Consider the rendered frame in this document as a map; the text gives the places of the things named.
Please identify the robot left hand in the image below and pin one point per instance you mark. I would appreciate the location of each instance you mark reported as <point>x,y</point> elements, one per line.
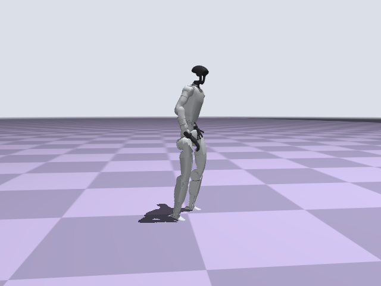
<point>198,131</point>

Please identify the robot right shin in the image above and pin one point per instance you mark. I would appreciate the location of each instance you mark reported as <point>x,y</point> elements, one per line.
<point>179,195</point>

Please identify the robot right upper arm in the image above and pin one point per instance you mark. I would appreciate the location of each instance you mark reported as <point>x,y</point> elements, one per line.
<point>186,93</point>

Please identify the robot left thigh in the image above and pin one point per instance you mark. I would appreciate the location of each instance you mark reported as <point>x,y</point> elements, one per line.
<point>200,160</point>

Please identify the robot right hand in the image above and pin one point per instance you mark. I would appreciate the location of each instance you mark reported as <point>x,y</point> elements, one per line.
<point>187,135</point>

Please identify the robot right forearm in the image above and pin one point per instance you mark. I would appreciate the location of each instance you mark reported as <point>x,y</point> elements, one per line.
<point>181,119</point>

